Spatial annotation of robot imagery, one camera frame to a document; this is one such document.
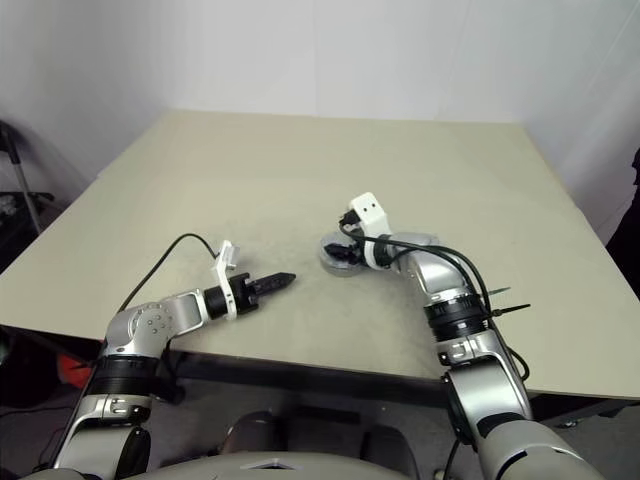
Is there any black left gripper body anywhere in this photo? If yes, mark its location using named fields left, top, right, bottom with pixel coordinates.
left=233, top=272, right=262, bottom=320

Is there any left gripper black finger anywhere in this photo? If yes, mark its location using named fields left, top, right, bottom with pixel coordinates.
left=254, top=272, right=297, bottom=292
left=256, top=276, right=297, bottom=300

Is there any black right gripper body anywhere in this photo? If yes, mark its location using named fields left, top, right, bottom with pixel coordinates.
left=338, top=208, right=366, bottom=266

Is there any grey notched motor lid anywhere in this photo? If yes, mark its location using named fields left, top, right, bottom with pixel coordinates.
left=318, top=231, right=369, bottom=266

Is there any dark rounded shape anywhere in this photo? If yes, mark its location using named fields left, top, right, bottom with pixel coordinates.
left=223, top=410, right=287, bottom=457

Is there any black zip tie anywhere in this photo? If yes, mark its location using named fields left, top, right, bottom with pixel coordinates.
left=492, top=301, right=532, bottom=317

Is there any grey robot torso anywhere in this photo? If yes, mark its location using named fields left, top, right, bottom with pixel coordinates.
left=114, top=447, right=481, bottom=480

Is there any orange bag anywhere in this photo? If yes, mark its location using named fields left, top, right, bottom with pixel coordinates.
left=55, top=351, right=97, bottom=387

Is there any silver tripod stand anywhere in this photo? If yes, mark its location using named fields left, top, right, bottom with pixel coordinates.
left=0, top=118, right=55, bottom=236

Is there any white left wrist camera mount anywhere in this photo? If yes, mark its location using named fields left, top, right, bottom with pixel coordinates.
left=209, top=239, right=242, bottom=321

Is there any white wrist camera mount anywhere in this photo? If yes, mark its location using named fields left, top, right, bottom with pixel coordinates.
left=209, top=239, right=242, bottom=321
left=348, top=191, right=391, bottom=270

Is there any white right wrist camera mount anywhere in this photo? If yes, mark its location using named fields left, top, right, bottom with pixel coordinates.
left=348, top=191, right=391, bottom=270

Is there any black table frame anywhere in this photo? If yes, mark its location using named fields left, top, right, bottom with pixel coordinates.
left=0, top=323, right=640, bottom=427

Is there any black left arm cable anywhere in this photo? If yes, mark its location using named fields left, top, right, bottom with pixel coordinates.
left=117, top=233, right=221, bottom=316

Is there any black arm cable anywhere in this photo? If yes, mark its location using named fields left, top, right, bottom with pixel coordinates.
left=338, top=219, right=531, bottom=386
left=117, top=233, right=221, bottom=316

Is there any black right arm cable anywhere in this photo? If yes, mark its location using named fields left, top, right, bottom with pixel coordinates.
left=338, top=219, right=531, bottom=386

